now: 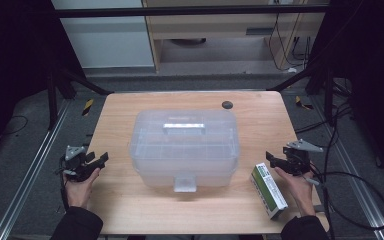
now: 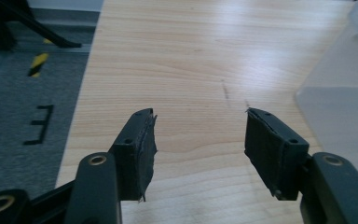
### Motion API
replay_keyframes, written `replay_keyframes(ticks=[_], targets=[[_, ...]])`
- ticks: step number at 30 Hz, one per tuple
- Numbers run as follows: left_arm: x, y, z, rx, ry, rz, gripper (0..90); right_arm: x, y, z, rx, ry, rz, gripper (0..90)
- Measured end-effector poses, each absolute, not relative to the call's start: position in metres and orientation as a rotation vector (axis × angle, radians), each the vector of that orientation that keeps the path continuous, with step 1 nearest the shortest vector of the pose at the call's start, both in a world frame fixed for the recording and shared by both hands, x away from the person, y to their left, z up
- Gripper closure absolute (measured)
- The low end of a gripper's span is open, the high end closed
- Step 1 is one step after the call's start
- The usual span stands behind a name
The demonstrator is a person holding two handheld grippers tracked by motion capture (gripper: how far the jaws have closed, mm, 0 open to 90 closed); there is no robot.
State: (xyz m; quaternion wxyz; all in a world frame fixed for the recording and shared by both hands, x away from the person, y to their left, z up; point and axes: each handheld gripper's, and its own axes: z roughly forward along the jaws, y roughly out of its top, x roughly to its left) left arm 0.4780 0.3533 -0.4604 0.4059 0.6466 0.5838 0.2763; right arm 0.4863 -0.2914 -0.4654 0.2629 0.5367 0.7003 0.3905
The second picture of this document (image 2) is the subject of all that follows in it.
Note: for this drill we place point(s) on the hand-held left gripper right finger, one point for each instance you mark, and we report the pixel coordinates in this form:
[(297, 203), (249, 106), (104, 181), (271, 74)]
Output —
[(273, 155)]

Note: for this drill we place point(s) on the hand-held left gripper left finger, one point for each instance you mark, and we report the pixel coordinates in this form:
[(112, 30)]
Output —
[(133, 161)]

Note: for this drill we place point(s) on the clear plastic storage box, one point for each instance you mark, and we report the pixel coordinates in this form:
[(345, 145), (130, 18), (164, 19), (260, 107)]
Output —
[(338, 109)]

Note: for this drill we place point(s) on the yellow black striped tape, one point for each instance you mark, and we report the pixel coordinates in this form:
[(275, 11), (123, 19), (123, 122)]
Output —
[(38, 62)]

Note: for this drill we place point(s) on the black metal stand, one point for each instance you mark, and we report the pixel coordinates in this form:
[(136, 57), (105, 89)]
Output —
[(0, 34)]

